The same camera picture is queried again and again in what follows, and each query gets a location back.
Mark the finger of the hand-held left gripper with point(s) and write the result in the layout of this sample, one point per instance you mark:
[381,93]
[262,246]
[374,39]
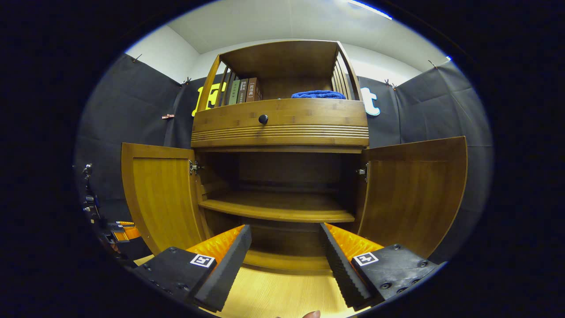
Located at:
[123,224]
[132,247]

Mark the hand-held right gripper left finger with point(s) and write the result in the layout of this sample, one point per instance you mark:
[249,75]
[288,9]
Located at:
[229,269]

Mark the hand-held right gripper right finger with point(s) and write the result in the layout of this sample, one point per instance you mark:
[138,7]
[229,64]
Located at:
[342,269]

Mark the wooden shoe cabinet door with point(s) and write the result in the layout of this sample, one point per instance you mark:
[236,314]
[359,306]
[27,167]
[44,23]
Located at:
[163,198]
[415,198]

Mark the wooden double-door shoe cabinet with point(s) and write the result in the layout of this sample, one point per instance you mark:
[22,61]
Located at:
[287,57]

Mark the metal door hinge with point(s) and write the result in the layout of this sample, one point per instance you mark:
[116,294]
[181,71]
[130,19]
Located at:
[194,167]
[363,171]

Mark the wooden inner shelf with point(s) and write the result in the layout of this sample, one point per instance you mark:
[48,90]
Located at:
[273,207]

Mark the black backdrop cloth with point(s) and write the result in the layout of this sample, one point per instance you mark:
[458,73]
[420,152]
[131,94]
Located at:
[132,110]

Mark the black round drawer knob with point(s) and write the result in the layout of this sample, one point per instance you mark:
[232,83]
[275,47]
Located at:
[263,119]

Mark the wooden drawer front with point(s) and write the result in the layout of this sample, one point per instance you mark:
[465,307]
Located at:
[309,115]

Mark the green book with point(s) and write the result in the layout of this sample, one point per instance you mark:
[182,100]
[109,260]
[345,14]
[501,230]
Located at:
[234,92]

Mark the blue towel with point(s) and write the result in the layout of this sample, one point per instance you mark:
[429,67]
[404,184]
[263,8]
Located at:
[318,94]

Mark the dark olive book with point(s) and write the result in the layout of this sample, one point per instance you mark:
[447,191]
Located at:
[243,91]

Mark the brown book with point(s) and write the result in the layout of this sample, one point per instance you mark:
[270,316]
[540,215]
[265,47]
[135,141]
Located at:
[253,90]

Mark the long ceiling light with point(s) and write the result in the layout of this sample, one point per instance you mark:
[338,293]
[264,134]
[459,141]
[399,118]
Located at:
[368,9]

